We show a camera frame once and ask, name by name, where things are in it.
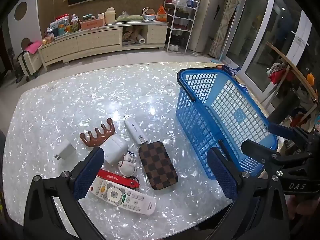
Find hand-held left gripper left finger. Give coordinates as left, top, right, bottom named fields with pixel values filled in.
left=24, top=146, right=105, bottom=240

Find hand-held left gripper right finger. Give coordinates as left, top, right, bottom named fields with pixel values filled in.
left=197, top=147, right=293, bottom=240

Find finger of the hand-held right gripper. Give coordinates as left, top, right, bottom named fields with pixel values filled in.
left=269, top=122, right=315, bottom=142
left=241, top=139, right=284, bottom=173

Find red lanyard strap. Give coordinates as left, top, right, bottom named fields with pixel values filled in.
left=97, top=169, right=140, bottom=188

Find white charger plug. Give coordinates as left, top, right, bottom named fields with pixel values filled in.
left=54, top=139, right=76, bottom=161

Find white earbuds case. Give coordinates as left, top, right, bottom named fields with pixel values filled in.
left=99, top=137, right=129, bottom=165

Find white astronaut figurine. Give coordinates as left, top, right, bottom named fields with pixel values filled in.
left=117, top=151, right=137, bottom=177

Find brown wooden massage comb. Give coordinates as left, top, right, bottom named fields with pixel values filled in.
left=79, top=119, right=116, bottom=147

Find white remote control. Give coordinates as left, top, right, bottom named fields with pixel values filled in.
left=86, top=177, right=157, bottom=215

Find white usb dongle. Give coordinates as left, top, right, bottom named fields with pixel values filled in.
left=124, top=114, right=148, bottom=145

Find brown checkered case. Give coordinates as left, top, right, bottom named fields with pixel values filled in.
left=138, top=141, right=179, bottom=191

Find blue plastic basket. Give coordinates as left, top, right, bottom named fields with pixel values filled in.
left=175, top=68, right=278, bottom=180

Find pile of clothes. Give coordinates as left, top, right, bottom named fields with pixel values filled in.
left=266, top=62, right=320, bottom=135

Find wooden coat rack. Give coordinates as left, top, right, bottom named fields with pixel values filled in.
left=260, top=41, right=320, bottom=105

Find blue white striped cloth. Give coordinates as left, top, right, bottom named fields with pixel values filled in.
left=220, top=65, right=240, bottom=77

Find glass sliding door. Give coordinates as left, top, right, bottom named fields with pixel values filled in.
left=225, top=0, right=320, bottom=98

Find patterned beige curtain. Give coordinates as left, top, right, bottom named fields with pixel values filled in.
left=209, top=0, right=250, bottom=58

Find beige suitcase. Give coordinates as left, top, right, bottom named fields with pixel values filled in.
left=15, top=51, right=42, bottom=83

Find cream tv cabinet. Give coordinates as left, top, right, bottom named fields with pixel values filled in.
left=39, top=21, right=168, bottom=71

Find pink folder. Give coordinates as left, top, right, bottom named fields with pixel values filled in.
left=24, top=40, right=42, bottom=54

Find standing air conditioner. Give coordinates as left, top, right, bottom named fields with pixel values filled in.
left=188, top=0, right=225, bottom=53

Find brown paper bags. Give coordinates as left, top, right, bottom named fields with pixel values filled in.
left=123, top=26, right=140, bottom=42

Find pink box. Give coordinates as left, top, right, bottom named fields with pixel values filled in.
left=80, top=19, right=105, bottom=30

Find pile of small boxes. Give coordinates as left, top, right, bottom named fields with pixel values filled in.
left=46, top=14, right=82, bottom=37

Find cream thermos jug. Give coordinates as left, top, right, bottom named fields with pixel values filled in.
left=104, top=7, right=116, bottom=25

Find green cushion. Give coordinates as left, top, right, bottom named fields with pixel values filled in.
left=115, top=15, right=145, bottom=22

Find white panel with round holes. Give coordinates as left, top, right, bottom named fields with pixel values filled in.
left=7, top=0, right=42, bottom=53

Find orange bag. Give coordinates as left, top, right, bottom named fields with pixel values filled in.
left=156, top=5, right=168, bottom=22

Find fruit bowl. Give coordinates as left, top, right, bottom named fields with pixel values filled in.
left=142, top=7, right=157, bottom=20

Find white wire shelf rack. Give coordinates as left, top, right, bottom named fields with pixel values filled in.
left=166, top=0, right=200, bottom=53

